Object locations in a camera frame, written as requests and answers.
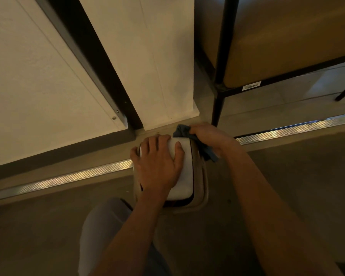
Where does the dark blue cloth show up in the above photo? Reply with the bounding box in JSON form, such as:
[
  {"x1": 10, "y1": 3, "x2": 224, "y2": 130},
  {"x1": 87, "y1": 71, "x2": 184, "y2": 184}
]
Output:
[{"x1": 172, "y1": 124, "x2": 219, "y2": 163}]

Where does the grey baseboard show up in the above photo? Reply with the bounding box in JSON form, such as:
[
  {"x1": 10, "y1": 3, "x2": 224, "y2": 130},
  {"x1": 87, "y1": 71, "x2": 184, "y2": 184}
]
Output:
[{"x1": 0, "y1": 129, "x2": 136, "y2": 184}]

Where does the brown bench with sticker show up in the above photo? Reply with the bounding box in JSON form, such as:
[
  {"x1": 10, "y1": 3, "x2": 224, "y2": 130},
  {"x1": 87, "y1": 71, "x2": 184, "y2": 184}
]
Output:
[{"x1": 194, "y1": 0, "x2": 345, "y2": 127}]

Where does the metal floor threshold strip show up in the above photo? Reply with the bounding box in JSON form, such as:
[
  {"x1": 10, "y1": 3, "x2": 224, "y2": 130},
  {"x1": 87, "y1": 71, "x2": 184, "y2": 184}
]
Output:
[{"x1": 0, "y1": 112, "x2": 345, "y2": 203}]

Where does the beige bin with white lid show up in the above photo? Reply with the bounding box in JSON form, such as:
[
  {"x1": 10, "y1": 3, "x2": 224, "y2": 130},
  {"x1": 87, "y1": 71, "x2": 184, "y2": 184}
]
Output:
[{"x1": 152, "y1": 169, "x2": 265, "y2": 276}]

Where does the person's right forearm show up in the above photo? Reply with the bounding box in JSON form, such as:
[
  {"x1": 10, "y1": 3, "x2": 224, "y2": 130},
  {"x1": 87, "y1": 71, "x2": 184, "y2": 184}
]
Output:
[{"x1": 223, "y1": 146, "x2": 345, "y2": 276}]

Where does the black wall post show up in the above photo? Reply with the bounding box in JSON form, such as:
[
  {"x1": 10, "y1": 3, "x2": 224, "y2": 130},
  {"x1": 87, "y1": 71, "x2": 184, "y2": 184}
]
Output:
[{"x1": 33, "y1": 0, "x2": 144, "y2": 131}]

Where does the person's right hand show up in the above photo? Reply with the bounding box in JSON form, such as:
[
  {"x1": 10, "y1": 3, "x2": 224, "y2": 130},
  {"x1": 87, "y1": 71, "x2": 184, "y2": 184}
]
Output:
[{"x1": 189, "y1": 122, "x2": 242, "y2": 160}]

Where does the person's left hand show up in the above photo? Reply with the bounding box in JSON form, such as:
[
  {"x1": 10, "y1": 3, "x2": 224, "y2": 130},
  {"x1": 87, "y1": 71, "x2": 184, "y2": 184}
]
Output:
[{"x1": 130, "y1": 134, "x2": 186, "y2": 203}]

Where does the white sticker label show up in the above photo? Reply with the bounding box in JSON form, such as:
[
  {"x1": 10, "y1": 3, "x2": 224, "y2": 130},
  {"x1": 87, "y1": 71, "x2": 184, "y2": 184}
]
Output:
[{"x1": 241, "y1": 80, "x2": 262, "y2": 92}]

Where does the person's left forearm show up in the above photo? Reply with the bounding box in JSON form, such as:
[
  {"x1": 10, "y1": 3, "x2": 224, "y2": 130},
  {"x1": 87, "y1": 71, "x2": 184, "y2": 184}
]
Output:
[{"x1": 89, "y1": 194, "x2": 169, "y2": 276}]

